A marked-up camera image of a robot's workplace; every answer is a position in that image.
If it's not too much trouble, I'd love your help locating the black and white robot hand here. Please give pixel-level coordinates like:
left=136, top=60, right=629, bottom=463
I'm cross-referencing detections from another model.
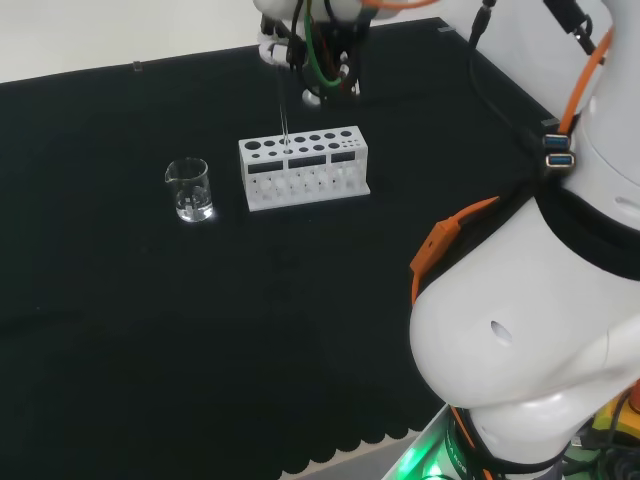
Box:
left=257, top=13, right=370, bottom=109

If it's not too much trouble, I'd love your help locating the clear glass rod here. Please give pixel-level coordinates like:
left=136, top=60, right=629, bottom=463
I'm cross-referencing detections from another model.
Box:
left=277, top=63, right=293, bottom=154

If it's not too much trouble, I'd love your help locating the white test tube rack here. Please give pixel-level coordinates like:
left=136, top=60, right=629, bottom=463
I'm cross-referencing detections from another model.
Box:
left=237, top=125, right=372, bottom=213

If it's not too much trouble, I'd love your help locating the small clear glass beaker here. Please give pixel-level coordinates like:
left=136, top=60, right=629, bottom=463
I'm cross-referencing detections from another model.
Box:
left=164, top=157, right=216, bottom=225

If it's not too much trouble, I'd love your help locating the black bench cloth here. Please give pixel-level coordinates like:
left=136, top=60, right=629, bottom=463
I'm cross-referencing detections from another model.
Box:
left=0, top=16, right=564, bottom=480

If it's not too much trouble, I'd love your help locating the yellow stop button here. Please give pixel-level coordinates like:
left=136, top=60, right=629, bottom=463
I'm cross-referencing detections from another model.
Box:
left=592, top=387, right=640, bottom=454

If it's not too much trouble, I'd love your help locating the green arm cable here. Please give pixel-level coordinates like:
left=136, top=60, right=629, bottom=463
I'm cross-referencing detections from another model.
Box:
left=303, top=0, right=347, bottom=87

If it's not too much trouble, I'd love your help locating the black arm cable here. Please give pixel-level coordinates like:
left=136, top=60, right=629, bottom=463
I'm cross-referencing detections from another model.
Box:
left=467, top=0, right=547, bottom=151

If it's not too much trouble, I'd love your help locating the orange cable guide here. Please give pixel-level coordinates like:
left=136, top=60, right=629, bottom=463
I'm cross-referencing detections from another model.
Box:
left=409, top=196, right=501, bottom=304

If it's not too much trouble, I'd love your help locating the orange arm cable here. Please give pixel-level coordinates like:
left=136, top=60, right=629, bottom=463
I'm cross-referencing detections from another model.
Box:
left=557, top=27, right=616, bottom=137

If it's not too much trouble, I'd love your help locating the grey metal base plate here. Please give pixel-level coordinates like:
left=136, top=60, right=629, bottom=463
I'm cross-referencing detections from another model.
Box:
left=379, top=404, right=456, bottom=480

